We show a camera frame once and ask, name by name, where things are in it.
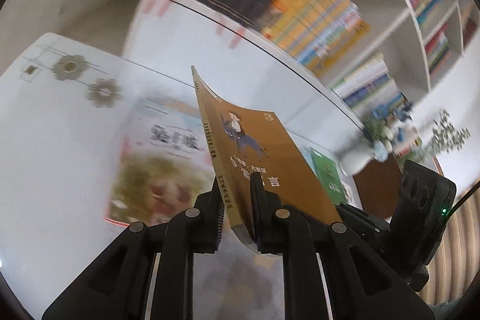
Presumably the dark brown wooden cabinet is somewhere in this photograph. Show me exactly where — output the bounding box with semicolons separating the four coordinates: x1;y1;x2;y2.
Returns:
352;153;407;209

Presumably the ginkgo leaf patterned cloth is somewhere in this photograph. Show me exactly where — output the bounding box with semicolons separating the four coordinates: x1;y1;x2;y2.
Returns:
150;238;286;320

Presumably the white ribbed vase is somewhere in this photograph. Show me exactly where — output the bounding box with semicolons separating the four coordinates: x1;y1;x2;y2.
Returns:
337;140;376;174

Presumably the white bookcase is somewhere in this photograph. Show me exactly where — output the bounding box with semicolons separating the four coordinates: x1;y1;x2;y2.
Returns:
124;0;480;141

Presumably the plain green book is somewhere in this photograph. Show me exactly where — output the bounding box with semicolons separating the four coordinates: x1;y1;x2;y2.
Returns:
305;146;347;204

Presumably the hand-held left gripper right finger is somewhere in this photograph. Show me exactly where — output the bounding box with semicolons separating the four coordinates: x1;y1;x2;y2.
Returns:
249;172;436;320

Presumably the black cable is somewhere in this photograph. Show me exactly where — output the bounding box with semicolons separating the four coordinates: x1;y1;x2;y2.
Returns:
448;188;480;216

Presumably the brown striped fabric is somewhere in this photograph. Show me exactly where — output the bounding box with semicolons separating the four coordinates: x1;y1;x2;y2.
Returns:
416;181;480;309

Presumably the person's right forearm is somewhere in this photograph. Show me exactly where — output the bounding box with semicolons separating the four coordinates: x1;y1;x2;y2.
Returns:
427;299;464;320

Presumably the green leafy sprig plant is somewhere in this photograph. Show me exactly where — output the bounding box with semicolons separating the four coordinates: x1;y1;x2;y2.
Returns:
424;109;471;160

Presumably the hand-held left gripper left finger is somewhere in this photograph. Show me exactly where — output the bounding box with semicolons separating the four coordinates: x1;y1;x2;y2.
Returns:
41;188;226;320

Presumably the grass cover picture book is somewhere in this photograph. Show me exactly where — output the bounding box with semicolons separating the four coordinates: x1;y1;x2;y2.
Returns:
103;97;218;229

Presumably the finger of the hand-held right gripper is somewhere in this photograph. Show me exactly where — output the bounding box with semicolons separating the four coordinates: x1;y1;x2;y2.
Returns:
337;203;392;249

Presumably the brown paperback book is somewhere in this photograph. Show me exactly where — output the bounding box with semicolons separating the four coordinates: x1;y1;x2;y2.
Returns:
191;65;344;253

